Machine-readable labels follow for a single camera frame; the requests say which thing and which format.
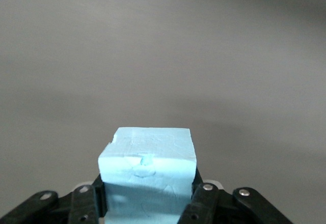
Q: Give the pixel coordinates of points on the light blue foam block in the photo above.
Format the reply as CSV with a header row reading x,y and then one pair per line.
x,y
147,188

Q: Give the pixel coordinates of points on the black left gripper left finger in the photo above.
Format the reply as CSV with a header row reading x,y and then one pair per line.
x,y
79,206

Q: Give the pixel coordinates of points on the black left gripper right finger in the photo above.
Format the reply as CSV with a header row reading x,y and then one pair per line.
x,y
206,203

